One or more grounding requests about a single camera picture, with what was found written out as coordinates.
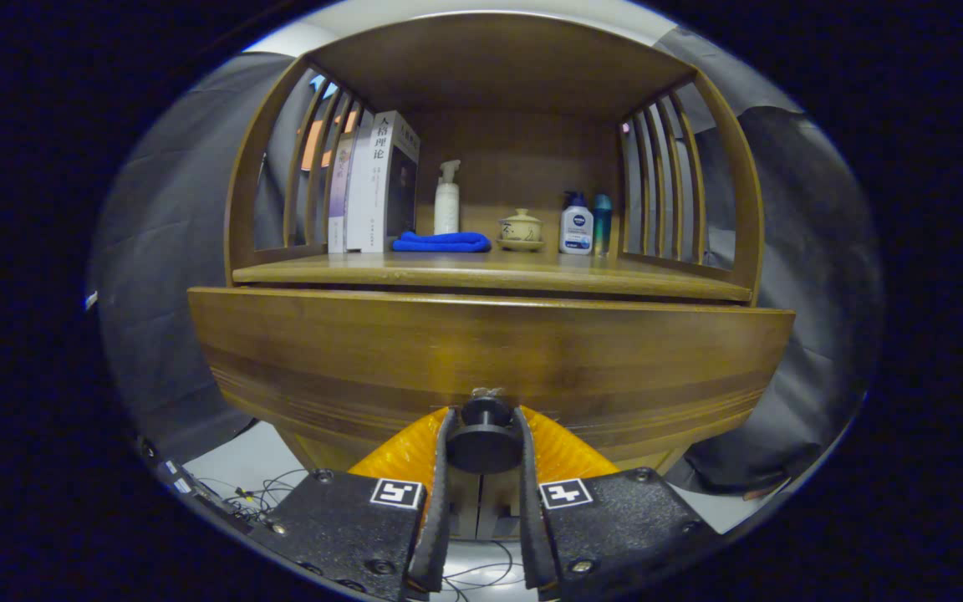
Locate thin white book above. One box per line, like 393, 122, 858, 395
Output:
344, 117, 365, 253

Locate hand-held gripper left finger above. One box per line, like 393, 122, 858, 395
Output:
247, 406, 459, 602

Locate beige lidded teacup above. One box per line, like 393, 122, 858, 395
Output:
496, 208, 546, 253

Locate blue folded cloth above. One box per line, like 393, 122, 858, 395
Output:
391, 231, 492, 253

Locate white book dark cover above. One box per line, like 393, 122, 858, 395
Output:
360, 110, 421, 253

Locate white pump bottle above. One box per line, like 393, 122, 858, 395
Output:
434, 160, 461, 236

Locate white lotion bottle blue cap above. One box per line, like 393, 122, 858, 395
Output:
558, 191, 595, 256

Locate black drawer knob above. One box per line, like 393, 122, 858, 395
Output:
446, 395, 524, 475

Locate purple spine book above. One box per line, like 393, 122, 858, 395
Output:
328, 134, 357, 254

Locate black floor cables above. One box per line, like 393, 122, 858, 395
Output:
197, 468, 532, 602

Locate brown wooden cabinet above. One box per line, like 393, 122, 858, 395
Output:
222, 10, 767, 544

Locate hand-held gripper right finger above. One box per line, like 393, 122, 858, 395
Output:
513, 406, 722, 601

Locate wooden countertop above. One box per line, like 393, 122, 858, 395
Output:
232, 249, 754, 304

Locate teal bottle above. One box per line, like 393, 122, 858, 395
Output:
592, 194, 614, 257

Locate wooden drawer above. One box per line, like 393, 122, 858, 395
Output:
187, 287, 796, 473

